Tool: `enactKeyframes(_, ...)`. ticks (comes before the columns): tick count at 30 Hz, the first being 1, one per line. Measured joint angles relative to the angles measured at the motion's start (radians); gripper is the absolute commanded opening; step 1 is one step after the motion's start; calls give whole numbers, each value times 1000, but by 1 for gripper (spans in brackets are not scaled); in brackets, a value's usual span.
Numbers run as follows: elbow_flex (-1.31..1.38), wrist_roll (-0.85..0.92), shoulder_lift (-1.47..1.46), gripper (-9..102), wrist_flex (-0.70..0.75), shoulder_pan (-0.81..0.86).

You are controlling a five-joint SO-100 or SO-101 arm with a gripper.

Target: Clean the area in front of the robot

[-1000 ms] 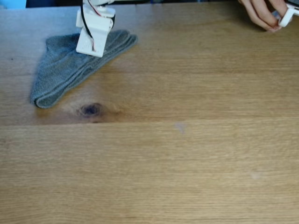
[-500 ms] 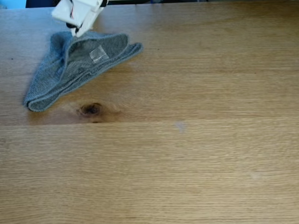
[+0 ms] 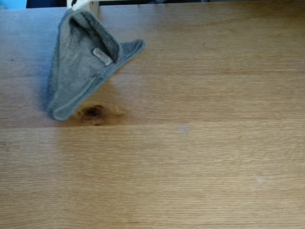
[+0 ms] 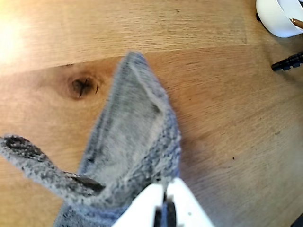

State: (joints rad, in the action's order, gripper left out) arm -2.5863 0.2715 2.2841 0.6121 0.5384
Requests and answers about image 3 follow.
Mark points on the grey terry cloth towel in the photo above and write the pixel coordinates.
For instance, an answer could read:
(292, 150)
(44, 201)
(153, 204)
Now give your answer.
(76, 71)

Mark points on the light blue background object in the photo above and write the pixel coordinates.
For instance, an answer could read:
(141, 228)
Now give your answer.
(12, 3)

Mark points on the pale wooden stand frame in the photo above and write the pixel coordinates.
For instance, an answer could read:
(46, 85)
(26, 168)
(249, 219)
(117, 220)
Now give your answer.
(95, 8)

